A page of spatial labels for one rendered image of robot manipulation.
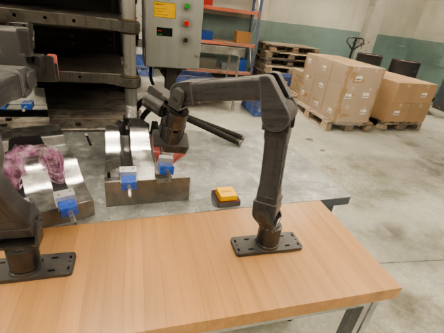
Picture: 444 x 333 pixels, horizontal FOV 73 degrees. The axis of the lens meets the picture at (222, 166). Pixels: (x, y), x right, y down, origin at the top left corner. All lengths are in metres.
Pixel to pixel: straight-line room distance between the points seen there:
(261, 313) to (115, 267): 0.36
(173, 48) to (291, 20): 6.54
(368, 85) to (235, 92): 4.13
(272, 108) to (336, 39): 8.02
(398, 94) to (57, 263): 4.97
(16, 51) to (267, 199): 0.65
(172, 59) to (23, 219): 1.23
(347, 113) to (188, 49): 3.37
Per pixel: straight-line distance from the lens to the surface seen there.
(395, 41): 9.59
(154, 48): 1.71
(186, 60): 1.75
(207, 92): 0.75
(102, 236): 0.90
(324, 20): 8.46
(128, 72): 1.59
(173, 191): 0.99
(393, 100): 5.24
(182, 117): 0.81
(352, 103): 4.72
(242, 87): 0.71
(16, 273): 0.83
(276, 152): 0.72
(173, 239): 0.87
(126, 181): 0.92
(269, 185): 0.76
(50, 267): 0.83
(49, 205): 0.95
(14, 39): 0.80
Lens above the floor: 1.37
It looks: 27 degrees down
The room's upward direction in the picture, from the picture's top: 7 degrees clockwise
